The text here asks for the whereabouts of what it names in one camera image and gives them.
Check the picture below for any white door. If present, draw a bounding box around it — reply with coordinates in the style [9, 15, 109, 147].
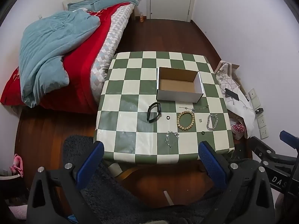
[147, 0, 198, 22]

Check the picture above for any thin silver necklace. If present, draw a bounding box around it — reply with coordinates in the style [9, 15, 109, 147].
[179, 106, 209, 112]

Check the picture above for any silver chain bracelet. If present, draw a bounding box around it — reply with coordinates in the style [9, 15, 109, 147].
[206, 113, 218, 131]

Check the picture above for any black smartphone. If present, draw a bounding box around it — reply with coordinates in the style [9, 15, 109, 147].
[225, 88, 240, 101]

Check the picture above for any green white checked tablecloth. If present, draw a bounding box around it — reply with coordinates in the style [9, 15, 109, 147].
[93, 51, 235, 164]

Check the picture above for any light blue quilt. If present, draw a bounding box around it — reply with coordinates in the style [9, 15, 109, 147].
[19, 10, 101, 108]

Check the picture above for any small white stick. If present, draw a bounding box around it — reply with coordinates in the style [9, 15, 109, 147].
[163, 191, 174, 206]

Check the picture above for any white red printed plastic bag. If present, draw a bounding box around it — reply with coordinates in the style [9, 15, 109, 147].
[230, 119, 246, 141]

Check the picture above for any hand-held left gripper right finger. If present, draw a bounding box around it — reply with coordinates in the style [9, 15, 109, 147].
[198, 141, 275, 224]

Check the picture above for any cardboard box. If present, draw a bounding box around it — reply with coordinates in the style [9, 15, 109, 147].
[156, 66, 204, 103]

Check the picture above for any white charging cable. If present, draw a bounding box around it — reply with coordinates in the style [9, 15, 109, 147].
[242, 97, 258, 113]

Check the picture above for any black wristband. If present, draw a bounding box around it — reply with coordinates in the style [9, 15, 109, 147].
[147, 102, 161, 123]

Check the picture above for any white cloth pile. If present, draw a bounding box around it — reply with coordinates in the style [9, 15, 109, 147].
[225, 93, 256, 139]

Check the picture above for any silver charm bracelet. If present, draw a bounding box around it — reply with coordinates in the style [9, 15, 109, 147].
[165, 131, 180, 148]

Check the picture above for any white line-patterned cloth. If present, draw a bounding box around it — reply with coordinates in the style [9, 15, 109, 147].
[214, 61, 248, 105]

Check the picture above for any grey white checked sheet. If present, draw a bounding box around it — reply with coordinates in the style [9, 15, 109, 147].
[90, 5, 136, 105]

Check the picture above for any bed with red sheet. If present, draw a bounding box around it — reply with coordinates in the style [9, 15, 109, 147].
[0, 2, 135, 115]

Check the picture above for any wooden bead bracelet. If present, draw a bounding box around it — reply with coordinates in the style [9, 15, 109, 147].
[177, 111, 195, 131]

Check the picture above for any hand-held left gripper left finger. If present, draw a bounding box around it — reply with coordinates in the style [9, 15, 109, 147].
[26, 141, 105, 224]

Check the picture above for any dark grey fuzzy rug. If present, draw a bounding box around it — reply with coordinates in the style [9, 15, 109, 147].
[63, 134, 236, 224]

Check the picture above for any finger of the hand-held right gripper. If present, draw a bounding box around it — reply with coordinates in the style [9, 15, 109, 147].
[249, 136, 278, 159]
[280, 131, 299, 150]

